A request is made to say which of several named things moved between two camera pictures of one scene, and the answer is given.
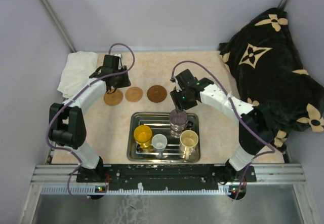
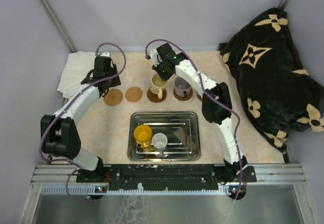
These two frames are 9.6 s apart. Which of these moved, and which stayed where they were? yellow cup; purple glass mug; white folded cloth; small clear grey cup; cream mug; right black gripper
Moved: right black gripper; cream mug; purple glass mug
Stayed: small clear grey cup; white folded cloth; yellow cup
